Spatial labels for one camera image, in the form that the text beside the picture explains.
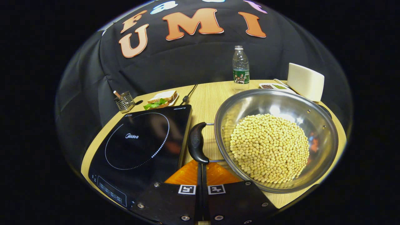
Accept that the steel pot with black handles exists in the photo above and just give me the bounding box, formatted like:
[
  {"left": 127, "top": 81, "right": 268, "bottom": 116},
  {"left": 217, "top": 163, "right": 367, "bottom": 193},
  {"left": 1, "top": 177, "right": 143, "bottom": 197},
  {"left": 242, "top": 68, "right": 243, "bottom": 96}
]
[{"left": 187, "top": 88, "right": 339, "bottom": 193}]

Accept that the wire mesh holder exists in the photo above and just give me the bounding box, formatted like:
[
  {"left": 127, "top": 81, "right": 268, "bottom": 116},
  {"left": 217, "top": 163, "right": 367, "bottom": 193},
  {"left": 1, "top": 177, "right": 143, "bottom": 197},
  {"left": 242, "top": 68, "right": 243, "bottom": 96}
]
[{"left": 114, "top": 91, "right": 135, "bottom": 113}]

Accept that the sandwich with lettuce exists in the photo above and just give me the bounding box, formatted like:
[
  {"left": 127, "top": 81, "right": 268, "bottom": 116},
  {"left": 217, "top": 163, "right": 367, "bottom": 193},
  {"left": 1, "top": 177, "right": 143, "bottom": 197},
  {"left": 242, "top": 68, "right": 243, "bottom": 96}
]
[{"left": 144, "top": 90, "right": 178, "bottom": 110}]

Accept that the white divided dish of beans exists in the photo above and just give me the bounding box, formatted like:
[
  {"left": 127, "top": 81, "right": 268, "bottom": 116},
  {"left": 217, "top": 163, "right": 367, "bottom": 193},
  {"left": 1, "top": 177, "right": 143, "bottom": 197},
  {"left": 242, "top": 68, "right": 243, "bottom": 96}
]
[{"left": 259, "top": 83, "right": 289, "bottom": 91}]

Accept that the black induction cooktop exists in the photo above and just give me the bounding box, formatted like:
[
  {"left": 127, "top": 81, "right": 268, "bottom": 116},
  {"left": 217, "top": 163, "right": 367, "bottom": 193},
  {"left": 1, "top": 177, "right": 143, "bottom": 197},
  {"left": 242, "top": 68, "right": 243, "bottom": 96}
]
[{"left": 88, "top": 105, "right": 193, "bottom": 208}]

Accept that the pile of soybeans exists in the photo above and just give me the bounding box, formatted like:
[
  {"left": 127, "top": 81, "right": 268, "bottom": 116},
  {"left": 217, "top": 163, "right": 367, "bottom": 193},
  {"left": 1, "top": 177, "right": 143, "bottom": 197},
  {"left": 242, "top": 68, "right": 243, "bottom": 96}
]
[{"left": 230, "top": 113, "right": 310, "bottom": 184}]

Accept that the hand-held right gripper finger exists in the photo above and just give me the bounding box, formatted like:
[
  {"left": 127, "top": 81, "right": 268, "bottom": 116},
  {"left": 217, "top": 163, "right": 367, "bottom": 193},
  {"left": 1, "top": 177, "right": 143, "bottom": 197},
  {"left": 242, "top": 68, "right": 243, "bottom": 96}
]
[
  {"left": 202, "top": 161, "right": 278, "bottom": 225},
  {"left": 130, "top": 160, "right": 202, "bottom": 225}
]

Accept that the black power cable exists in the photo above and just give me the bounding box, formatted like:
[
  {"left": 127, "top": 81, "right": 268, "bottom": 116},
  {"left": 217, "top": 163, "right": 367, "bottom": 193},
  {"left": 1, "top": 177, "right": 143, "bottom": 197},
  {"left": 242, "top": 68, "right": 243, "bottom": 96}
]
[{"left": 180, "top": 84, "right": 198, "bottom": 105}]

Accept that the white toaster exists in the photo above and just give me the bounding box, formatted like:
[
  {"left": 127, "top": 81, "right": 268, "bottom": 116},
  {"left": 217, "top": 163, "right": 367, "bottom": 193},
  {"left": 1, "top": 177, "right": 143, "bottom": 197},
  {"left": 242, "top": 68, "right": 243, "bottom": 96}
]
[{"left": 287, "top": 62, "right": 325, "bottom": 102}]

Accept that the clear plastic water bottle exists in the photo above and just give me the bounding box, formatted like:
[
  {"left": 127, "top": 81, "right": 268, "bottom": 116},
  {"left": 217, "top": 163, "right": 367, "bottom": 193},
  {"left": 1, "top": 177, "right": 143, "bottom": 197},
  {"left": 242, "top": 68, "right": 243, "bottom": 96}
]
[{"left": 232, "top": 45, "right": 250, "bottom": 91}]

